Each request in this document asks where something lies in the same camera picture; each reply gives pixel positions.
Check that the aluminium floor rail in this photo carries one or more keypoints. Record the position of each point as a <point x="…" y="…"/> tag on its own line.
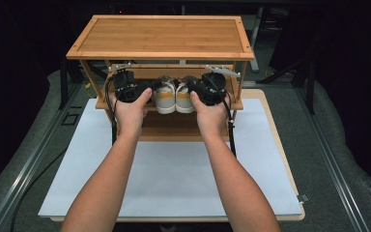
<point x="331" y="161"/>
<point x="29" y="166"/>

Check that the small yellow tag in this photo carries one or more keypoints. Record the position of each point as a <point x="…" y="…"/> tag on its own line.
<point x="88" y="85"/>

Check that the person's right hand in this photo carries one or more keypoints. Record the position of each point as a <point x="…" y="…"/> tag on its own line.
<point x="212" y="119"/>

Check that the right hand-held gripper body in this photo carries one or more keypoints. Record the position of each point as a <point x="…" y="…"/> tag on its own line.
<point x="211" y="92"/>

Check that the person's left hand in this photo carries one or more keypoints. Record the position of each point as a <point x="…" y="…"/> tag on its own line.
<point x="130" y="117"/>

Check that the wooden three-tier shoe rack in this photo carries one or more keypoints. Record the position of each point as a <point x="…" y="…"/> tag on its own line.
<point x="161" y="38"/>

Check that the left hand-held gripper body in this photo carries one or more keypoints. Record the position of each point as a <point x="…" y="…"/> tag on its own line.
<point x="125" y="88"/>

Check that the black frame post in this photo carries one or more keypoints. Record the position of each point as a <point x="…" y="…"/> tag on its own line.
<point x="63" y="83"/>
<point x="310" y="87"/>

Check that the small grey clip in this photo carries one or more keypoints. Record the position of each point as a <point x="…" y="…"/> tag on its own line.
<point x="303" y="197"/>

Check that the white sneaker with orange heel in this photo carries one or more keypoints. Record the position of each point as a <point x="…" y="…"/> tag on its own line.
<point x="184" y="98"/>
<point x="165" y="98"/>

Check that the grey metal stand post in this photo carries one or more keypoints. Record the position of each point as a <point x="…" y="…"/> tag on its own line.
<point x="255" y="38"/>

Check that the white table mat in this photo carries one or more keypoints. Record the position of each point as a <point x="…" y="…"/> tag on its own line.
<point x="174" y="180"/>

